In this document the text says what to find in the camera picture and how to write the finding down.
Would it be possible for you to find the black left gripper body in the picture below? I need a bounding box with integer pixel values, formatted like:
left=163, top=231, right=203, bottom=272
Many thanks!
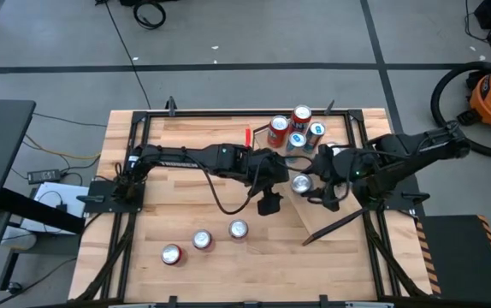
left=236, top=147, right=292, bottom=189

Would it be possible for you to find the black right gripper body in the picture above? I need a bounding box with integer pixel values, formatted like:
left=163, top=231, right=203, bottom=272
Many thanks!
left=313, top=143, right=362, bottom=192

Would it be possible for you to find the silver Diet Coke can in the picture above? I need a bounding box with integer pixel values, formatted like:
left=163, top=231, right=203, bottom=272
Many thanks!
left=291, top=173, right=314, bottom=195

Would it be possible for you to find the orange Fanta can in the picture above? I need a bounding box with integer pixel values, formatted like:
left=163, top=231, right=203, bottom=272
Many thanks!
left=266, top=115, right=291, bottom=150
left=288, top=104, right=313, bottom=134

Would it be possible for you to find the blue silver energy drink can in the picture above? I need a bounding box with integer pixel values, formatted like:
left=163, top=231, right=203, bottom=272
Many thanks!
left=285, top=131, right=308, bottom=163
left=303, top=121, right=327, bottom=154

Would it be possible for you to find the wooden shelf with black legs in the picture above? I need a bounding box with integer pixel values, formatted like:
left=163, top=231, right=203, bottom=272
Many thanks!
left=251, top=123, right=370, bottom=247

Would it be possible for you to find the black hazard-striped platform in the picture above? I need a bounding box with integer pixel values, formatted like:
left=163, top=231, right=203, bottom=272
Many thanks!
left=416, top=213, right=491, bottom=305

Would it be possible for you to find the black equipment case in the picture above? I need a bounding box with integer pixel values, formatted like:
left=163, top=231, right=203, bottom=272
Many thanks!
left=119, top=0, right=180, bottom=7

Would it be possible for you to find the white paper sheet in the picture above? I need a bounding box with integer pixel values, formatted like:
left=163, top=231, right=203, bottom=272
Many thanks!
left=19, top=181, right=91, bottom=235

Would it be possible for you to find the black power adapter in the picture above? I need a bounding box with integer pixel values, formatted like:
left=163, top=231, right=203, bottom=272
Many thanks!
left=27, top=169, right=62, bottom=185

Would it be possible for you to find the black desk support beam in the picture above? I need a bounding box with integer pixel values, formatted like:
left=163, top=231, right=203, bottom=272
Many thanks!
left=0, top=187, right=86, bottom=235

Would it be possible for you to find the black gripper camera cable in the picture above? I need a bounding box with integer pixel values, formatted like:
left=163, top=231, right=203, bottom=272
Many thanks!
left=196, top=160, right=259, bottom=216

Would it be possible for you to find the black metal table frame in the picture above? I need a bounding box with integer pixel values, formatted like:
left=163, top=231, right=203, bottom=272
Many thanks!
left=68, top=96, right=433, bottom=308

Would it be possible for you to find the silver aluminium rail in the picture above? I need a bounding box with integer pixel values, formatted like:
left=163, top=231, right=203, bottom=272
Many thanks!
left=108, top=302, right=161, bottom=308
left=343, top=301, right=396, bottom=308

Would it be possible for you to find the coiled black cable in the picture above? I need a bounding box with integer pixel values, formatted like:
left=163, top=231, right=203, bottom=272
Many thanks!
left=132, top=0, right=168, bottom=31

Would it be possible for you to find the long black floor cable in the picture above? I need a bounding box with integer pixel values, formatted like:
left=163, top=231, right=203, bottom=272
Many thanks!
left=95, top=0, right=152, bottom=110

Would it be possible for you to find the thin black floor cable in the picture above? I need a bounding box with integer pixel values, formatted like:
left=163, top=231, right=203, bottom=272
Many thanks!
left=31, top=111, right=109, bottom=128

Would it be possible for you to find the yellow floor cable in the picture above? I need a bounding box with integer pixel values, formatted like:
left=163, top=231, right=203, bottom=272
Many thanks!
left=22, top=134, right=102, bottom=162

